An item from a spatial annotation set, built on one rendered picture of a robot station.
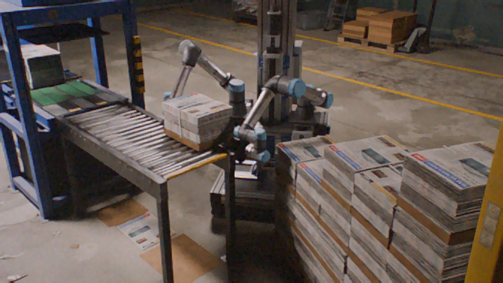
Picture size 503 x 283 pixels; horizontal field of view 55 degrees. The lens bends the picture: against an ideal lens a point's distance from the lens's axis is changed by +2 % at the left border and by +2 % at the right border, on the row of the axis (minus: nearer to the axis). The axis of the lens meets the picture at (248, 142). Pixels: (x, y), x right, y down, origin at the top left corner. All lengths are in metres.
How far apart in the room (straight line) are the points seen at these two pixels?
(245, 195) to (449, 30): 6.65
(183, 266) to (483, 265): 2.25
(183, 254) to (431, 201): 2.02
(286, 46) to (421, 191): 1.87
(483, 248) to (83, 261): 2.68
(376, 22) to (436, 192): 7.30
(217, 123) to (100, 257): 1.25
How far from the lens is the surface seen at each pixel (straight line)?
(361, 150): 2.42
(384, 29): 8.91
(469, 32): 9.42
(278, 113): 3.53
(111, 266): 3.44
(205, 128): 2.93
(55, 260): 3.61
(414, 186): 1.91
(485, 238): 1.42
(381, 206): 2.11
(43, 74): 4.47
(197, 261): 3.36
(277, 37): 3.37
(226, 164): 2.96
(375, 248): 2.24
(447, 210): 1.81
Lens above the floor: 2.09
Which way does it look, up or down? 25 degrees down
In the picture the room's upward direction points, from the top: straight up
